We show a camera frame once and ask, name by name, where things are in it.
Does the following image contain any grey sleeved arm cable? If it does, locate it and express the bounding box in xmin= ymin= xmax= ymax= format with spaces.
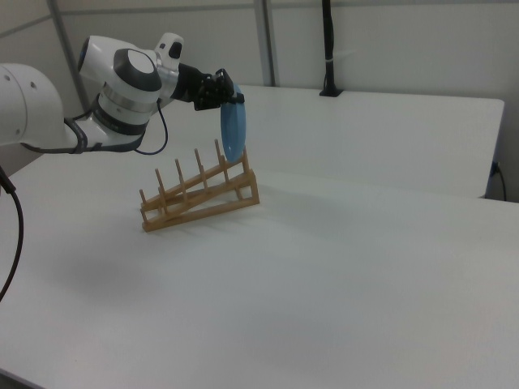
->
xmin=19 ymin=103 xmax=144 ymax=156

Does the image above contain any thick black cable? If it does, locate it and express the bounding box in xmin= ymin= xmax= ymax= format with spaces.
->
xmin=0 ymin=164 xmax=24 ymax=304

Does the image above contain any thin blue arm cable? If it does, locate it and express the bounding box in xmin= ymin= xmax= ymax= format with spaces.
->
xmin=135 ymin=100 xmax=169 ymax=156

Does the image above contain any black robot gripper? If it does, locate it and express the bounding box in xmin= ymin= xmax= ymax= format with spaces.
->
xmin=171 ymin=62 xmax=246 ymax=113

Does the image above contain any dark cable with blue plug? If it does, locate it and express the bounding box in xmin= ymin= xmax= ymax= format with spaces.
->
xmin=491 ymin=160 xmax=509 ymax=201

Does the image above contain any black clamped camera pole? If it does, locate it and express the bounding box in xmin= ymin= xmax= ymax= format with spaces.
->
xmin=318 ymin=0 xmax=345 ymax=99

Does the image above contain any wooden plate rack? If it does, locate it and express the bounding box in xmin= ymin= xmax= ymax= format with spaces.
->
xmin=138 ymin=139 xmax=261 ymax=235

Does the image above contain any grey partition post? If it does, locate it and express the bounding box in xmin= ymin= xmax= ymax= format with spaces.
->
xmin=255 ymin=0 xmax=281 ymax=88

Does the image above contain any blue round plate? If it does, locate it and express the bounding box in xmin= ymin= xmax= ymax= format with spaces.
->
xmin=219 ymin=82 xmax=249 ymax=165

